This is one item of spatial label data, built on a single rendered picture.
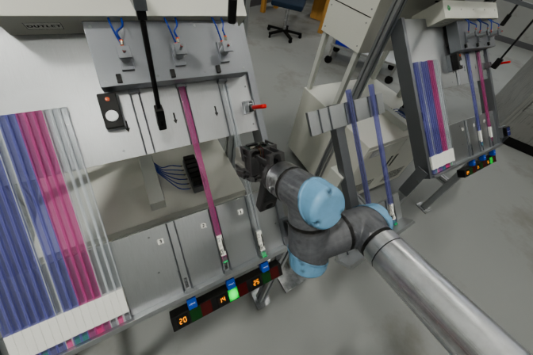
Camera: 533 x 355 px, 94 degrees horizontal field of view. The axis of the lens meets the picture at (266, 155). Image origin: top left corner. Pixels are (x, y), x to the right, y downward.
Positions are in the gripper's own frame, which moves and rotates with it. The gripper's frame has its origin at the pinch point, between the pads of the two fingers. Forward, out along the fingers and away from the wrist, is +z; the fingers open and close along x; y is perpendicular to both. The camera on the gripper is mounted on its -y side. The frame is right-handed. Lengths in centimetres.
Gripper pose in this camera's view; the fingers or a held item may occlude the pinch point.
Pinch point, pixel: (242, 160)
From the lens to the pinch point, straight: 69.5
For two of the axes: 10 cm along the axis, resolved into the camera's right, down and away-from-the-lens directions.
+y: -0.9, -9.3, -3.5
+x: -8.7, 2.4, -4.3
